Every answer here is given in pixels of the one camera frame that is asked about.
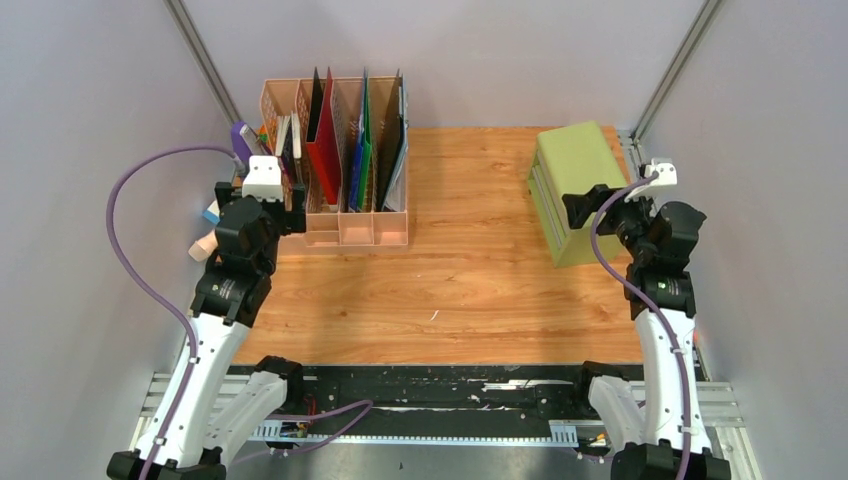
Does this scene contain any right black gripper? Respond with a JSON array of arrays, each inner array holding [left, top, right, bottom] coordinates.
[[561, 183, 659, 263]]

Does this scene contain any green metal drawer cabinet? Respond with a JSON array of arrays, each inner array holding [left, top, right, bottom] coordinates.
[[527, 121, 628, 268]]

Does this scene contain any black notebook with sticker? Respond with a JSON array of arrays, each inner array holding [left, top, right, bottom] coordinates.
[[279, 111, 304, 184]]

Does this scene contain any red binder folder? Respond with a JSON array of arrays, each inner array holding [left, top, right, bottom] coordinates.
[[306, 67, 342, 212]]

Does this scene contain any orange yellow booklet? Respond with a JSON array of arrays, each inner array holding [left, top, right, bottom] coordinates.
[[274, 115, 291, 157]]

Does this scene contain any beige plastic file organizer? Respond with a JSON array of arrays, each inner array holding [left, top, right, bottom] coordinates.
[[260, 72, 410, 254]]

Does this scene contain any green translucent plastic folder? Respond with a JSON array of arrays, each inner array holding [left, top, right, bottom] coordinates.
[[357, 69, 372, 212]]

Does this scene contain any blue binder folder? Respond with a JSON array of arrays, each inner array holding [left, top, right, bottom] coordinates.
[[348, 112, 365, 213]]

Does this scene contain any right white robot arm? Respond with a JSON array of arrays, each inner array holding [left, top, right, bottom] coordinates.
[[562, 181, 732, 479]]

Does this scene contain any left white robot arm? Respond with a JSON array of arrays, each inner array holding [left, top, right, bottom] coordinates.
[[107, 184, 307, 479]]

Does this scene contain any blue white eraser block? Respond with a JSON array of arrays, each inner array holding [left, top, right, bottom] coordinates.
[[202, 201, 220, 225]]

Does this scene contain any purple folder behind organizer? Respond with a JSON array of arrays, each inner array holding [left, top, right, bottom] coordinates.
[[230, 121, 264, 169]]

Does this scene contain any beige rolled tube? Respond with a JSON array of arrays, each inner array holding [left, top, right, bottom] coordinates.
[[188, 231, 218, 262]]

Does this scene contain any black clipboard blue back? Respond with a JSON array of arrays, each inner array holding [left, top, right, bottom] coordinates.
[[375, 70, 403, 211]]

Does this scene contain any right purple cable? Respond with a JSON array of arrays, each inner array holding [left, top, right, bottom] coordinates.
[[589, 173, 694, 480]]

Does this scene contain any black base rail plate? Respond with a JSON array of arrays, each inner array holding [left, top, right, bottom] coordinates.
[[231, 360, 641, 442]]

